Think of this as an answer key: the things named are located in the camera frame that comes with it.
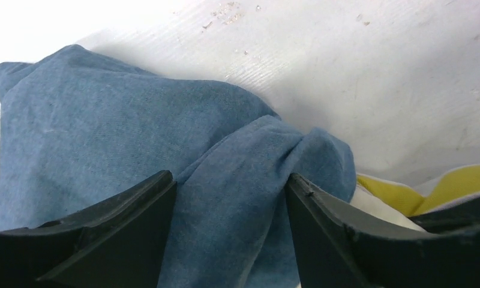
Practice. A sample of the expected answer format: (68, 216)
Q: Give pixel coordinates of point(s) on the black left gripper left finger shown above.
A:
(118, 242)

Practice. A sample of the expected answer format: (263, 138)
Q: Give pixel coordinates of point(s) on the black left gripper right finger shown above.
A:
(338, 245)

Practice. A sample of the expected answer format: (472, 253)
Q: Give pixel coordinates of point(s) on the yellow white pillow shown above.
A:
(448, 202)

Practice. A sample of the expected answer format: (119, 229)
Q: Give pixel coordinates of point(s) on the blue pillowcase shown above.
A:
(78, 127)

